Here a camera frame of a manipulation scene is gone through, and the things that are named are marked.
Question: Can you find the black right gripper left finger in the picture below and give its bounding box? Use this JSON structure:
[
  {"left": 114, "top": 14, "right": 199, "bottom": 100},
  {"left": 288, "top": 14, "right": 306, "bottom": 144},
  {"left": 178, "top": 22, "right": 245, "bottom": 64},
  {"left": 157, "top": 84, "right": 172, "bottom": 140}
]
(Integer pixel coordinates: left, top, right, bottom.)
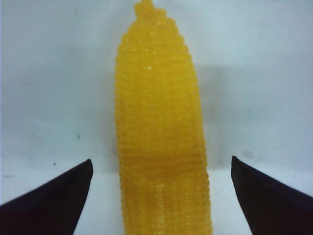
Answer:
[{"left": 0, "top": 159, "right": 93, "bottom": 235}]

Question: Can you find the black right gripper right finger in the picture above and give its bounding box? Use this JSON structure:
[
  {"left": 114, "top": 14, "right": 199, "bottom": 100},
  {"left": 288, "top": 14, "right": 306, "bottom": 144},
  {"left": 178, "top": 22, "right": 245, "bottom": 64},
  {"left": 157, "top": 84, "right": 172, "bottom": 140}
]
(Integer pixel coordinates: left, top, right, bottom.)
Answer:
[{"left": 231, "top": 156, "right": 313, "bottom": 235}]

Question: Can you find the yellow corn cob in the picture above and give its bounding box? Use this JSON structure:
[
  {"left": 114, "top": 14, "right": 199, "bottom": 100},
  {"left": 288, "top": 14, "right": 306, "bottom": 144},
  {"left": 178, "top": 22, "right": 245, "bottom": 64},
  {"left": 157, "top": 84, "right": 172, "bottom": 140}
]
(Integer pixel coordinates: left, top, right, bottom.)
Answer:
[{"left": 114, "top": 0, "right": 213, "bottom": 235}]

